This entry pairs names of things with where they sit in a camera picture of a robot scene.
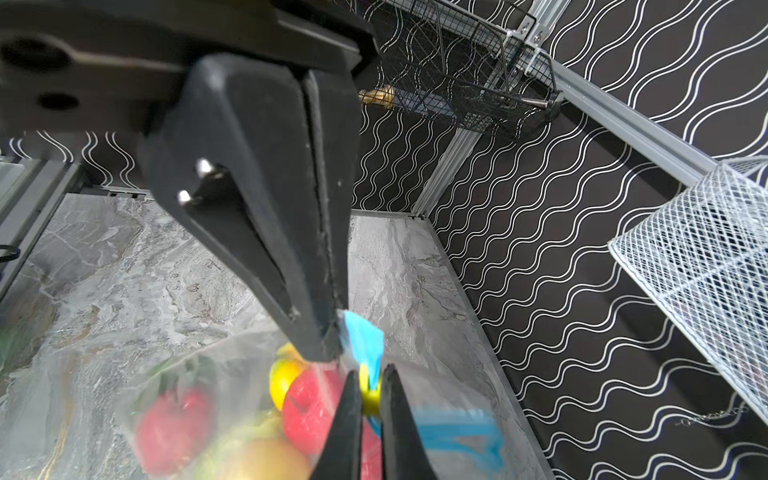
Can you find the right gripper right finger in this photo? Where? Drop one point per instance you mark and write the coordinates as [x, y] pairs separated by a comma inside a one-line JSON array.
[[403, 455]]

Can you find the red toy fruit front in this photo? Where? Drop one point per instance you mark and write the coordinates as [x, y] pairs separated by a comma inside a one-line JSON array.
[[174, 431]]

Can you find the clear blue-zip bag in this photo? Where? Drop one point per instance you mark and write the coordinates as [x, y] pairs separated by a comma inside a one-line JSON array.
[[251, 407]]

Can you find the black wire wall basket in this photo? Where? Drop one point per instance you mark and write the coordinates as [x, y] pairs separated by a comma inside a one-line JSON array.
[[440, 61]]

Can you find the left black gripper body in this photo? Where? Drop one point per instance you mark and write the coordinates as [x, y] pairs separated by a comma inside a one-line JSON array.
[[110, 65]]

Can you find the small red toy apple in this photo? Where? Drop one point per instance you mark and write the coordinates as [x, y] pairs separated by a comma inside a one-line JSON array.
[[309, 408]]

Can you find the white wire wall basket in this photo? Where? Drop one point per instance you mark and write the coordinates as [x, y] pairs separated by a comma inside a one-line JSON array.
[[702, 259]]

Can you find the red yellow toy mango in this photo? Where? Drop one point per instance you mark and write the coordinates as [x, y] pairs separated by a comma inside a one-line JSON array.
[[265, 459]]

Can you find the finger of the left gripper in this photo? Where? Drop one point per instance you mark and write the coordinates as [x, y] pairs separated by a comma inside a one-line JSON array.
[[334, 113], [232, 161]]

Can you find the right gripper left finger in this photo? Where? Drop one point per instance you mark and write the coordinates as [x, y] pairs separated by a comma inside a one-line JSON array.
[[340, 458]]

